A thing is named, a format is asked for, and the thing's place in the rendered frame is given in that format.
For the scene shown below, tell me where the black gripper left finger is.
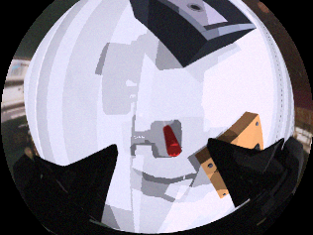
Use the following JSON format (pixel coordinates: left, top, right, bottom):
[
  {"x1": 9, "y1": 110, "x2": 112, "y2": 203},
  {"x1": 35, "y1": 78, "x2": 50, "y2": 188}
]
[{"x1": 33, "y1": 144, "x2": 118, "y2": 224}]

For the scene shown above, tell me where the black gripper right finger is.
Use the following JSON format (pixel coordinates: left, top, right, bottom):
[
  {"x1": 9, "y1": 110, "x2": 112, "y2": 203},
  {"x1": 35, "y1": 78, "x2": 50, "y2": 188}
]
[{"x1": 206, "y1": 138, "x2": 284, "y2": 208}]

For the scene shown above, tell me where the dark red peg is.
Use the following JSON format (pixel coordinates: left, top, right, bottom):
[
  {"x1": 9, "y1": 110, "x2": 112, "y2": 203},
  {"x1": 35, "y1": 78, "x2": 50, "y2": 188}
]
[{"x1": 163, "y1": 125, "x2": 181, "y2": 157}]

